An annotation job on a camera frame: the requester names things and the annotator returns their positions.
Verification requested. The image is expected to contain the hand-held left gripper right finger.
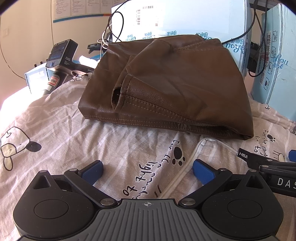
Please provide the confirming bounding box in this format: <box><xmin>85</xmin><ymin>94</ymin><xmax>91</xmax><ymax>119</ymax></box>
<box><xmin>178</xmin><ymin>159</ymin><xmax>264</xmax><ymax>208</ymax></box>

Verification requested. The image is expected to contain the printed striped bedsheet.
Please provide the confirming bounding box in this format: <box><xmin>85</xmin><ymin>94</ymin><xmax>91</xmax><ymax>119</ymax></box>
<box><xmin>0</xmin><ymin>76</ymin><xmax>296</xmax><ymax>232</ymax></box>

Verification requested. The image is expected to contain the white cable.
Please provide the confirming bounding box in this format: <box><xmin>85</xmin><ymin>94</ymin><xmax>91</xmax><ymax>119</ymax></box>
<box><xmin>97</xmin><ymin>16</ymin><xmax>112</xmax><ymax>47</ymax></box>

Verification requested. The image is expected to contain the small white and blue box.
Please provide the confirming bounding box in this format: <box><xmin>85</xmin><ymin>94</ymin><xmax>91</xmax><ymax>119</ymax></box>
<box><xmin>24</xmin><ymin>64</ymin><xmax>50</xmax><ymax>94</ymax></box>

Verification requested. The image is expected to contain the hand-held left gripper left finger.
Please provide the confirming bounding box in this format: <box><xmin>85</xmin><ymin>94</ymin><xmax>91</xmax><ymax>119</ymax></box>
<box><xmin>32</xmin><ymin>161</ymin><xmax>119</xmax><ymax>208</ymax></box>

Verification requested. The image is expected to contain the brown leather garment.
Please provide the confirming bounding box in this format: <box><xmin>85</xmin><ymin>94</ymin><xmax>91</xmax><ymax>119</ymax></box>
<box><xmin>78</xmin><ymin>34</ymin><xmax>255</xmax><ymax>141</ymax></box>

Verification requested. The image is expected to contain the black hand-held device with screen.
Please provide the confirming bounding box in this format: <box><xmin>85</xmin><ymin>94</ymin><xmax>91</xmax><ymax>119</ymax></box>
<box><xmin>42</xmin><ymin>39</ymin><xmax>93</xmax><ymax>95</ymax></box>

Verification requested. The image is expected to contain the black looped cable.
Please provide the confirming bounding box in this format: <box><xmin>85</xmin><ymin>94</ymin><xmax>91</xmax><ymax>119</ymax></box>
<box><xmin>104</xmin><ymin>0</ymin><xmax>126</xmax><ymax>44</ymax></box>

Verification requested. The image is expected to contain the hanging black power adapter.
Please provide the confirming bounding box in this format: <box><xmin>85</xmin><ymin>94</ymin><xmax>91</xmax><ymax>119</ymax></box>
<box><xmin>248</xmin><ymin>42</ymin><xmax>262</xmax><ymax>73</ymax></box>

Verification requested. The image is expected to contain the black power cable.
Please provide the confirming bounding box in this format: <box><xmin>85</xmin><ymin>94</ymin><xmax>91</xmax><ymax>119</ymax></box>
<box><xmin>221</xmin><ymin>0</ymin><xmax>272</xmax><ymax>77</ymax></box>

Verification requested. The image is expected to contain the light blue carton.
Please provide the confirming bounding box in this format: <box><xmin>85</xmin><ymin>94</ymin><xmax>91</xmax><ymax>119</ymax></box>
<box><xmin>111</xmin><ymin>0</ymin><xmax>252</xmax><ymax>77</ymax></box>
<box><xmin>251</xmin><ymin>3</ymin><xmax>296</xmax><ymax>112</ymax></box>

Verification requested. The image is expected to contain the thin black wall cable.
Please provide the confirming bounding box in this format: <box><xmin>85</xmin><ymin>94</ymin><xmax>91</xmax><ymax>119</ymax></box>
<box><xmin>0</xmin><ymin>42</ymin><xmax>26</xmax><ymax>80</ymax></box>

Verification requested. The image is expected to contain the wall poster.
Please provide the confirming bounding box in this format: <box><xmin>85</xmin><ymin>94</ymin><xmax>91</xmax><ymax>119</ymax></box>
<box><xmin>53</xmin><ymin>0</ymin><xmax>116</xmax><ymax>24</ymax></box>

